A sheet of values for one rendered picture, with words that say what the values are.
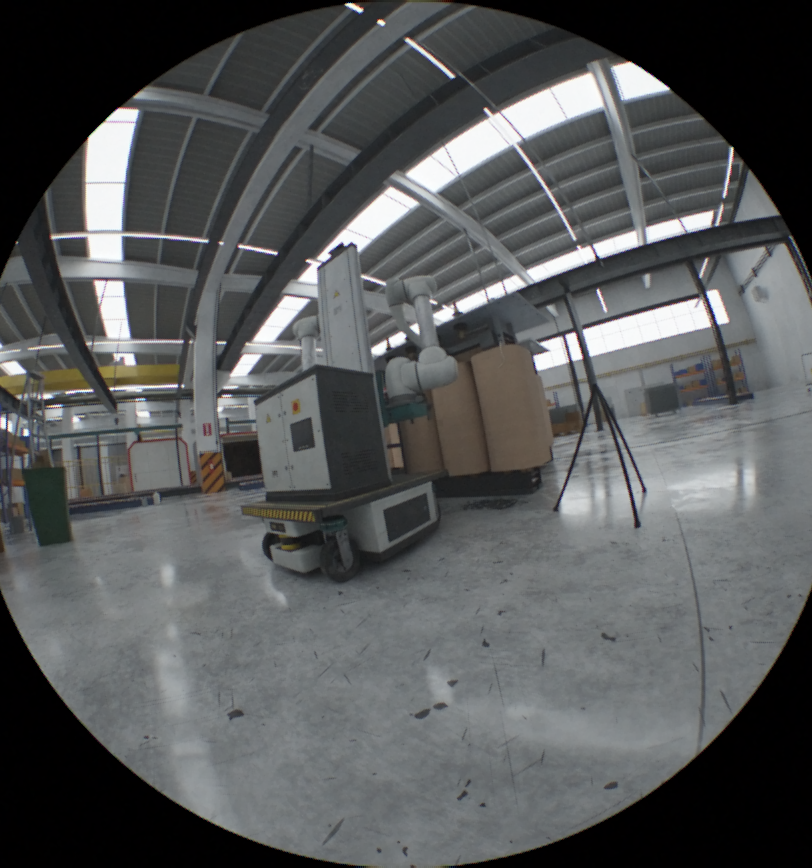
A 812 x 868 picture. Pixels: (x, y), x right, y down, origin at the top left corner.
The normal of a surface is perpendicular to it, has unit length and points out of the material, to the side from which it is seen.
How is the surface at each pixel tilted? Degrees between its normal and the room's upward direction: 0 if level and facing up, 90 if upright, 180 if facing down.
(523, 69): 180
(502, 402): 90
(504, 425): 90
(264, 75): 174
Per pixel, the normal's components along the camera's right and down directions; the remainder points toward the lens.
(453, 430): -0.69, 0.07
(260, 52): 0.09, 0.99
